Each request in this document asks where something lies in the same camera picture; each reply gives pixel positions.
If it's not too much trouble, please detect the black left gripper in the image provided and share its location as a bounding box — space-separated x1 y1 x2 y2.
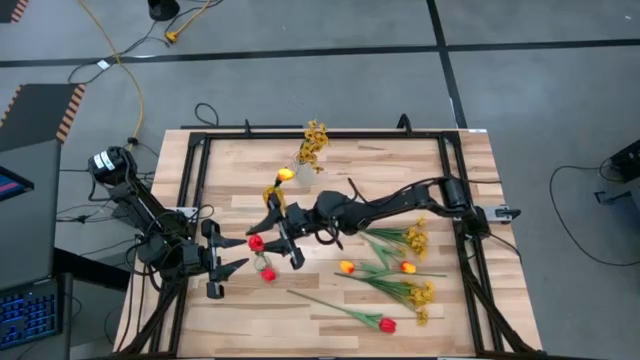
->
178 218 250 300

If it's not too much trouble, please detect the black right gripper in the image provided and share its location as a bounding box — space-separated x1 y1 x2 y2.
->
246 192 332 271

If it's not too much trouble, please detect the red tulip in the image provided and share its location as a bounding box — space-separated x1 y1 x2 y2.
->
254 254 278 284
248 233 274 274
286 289 398 335

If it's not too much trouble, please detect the small yellow tulip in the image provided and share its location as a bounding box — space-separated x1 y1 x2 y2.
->
272 167 296 194

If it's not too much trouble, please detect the yellow orange tulip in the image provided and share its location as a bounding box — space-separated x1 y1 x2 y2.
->
338 259 448 279
360 234 418 276

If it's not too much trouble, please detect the yellow daffodil bunch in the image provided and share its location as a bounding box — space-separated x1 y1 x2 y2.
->
360 215 430 261
333 272 437 327
296 118 331 175

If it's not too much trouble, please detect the clear smooth glass vase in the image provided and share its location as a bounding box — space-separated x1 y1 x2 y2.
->
251 252 276 284

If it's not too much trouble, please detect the amber glass vase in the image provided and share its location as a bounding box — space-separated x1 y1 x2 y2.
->
262 183 288 214

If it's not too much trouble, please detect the clear textured glass vase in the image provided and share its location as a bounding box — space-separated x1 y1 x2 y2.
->
291 152 320 188

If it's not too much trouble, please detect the black mat orange striped edge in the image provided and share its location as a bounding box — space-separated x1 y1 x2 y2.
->
0 83 88 154
0 0 30 24

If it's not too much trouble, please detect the black round stand base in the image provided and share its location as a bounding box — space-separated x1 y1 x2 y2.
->
146 0 181 23

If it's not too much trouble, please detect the black equipment box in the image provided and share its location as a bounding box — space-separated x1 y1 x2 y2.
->
608 138 640 184

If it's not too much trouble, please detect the black aluminium table frame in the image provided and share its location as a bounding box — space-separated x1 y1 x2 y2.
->
107 113 546 360

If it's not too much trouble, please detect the black cable loop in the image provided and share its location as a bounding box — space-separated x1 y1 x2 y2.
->
193 102 221 128

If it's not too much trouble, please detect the long yellow floor cable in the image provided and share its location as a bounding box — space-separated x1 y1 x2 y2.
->
79 0 146 154

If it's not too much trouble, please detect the yellow cable with plug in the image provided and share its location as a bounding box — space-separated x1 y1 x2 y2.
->
165 0 214 44

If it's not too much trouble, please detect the black floor cable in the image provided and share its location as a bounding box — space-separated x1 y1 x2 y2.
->
548 164 640 268

